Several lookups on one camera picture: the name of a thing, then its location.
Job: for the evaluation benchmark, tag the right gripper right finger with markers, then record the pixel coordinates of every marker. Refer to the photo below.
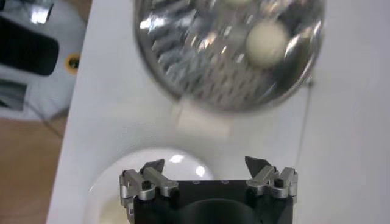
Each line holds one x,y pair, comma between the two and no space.
265,176

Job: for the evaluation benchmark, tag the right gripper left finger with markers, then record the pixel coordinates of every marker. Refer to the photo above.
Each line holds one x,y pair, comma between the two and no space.
134,179

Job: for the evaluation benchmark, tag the white steamed baozi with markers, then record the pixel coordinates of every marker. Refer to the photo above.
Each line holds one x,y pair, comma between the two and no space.
266,44
111,213

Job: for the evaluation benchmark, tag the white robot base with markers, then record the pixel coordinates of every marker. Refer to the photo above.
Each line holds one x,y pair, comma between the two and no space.
64,33

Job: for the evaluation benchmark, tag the steel perforated steamer basket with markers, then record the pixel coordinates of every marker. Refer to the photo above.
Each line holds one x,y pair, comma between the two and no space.
189,54

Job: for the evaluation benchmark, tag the white round plate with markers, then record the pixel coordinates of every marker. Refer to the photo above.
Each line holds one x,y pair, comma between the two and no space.
182,165

